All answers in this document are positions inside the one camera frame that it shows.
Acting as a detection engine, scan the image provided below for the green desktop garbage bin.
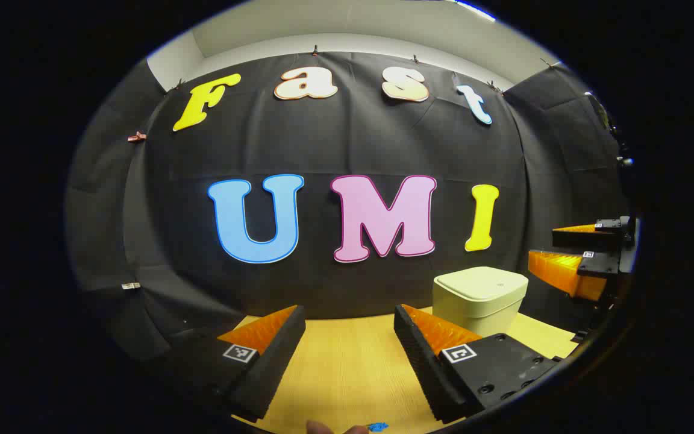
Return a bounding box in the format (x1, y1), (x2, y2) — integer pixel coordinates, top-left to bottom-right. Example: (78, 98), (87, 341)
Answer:
(433, 266), (529, 338)

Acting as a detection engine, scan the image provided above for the black backdrop cloth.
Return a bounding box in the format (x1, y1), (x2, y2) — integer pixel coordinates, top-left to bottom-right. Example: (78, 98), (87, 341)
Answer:
(64, 51), (631, 362)

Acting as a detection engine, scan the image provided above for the wooden desktop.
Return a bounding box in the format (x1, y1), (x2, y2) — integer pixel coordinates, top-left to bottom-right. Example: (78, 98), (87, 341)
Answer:
(217, 307), (580, 434)

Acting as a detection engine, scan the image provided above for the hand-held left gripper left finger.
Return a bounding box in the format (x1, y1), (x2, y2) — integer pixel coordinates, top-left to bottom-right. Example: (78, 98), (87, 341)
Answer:
(154, 304), (307, 423)

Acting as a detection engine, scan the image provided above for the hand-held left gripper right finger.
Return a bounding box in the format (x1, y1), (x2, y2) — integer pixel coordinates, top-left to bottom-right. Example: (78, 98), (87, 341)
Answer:
(393, 304), (561, 424)

